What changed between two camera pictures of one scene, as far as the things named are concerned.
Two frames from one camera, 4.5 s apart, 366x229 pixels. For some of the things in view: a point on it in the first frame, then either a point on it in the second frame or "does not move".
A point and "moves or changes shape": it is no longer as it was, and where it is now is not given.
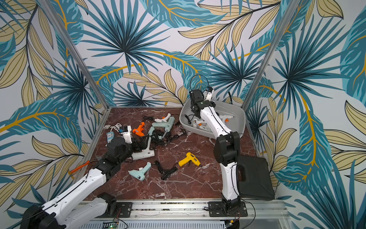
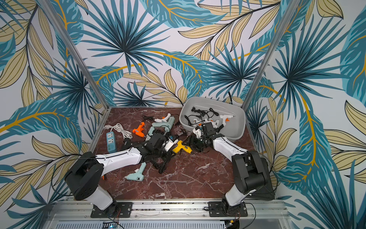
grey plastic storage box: (234, 115) does not move
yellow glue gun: (189, 156) to (179, 145)
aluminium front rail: (192, 215) does not move
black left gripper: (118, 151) to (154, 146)
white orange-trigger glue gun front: (199, 124) does not move
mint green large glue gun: (167, 125) does not move
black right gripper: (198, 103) to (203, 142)
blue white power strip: (110, 136) does not move
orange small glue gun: (139, 131) does not move
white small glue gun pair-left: (225, 118) does not move
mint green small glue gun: (140, 173) moves or changes shape
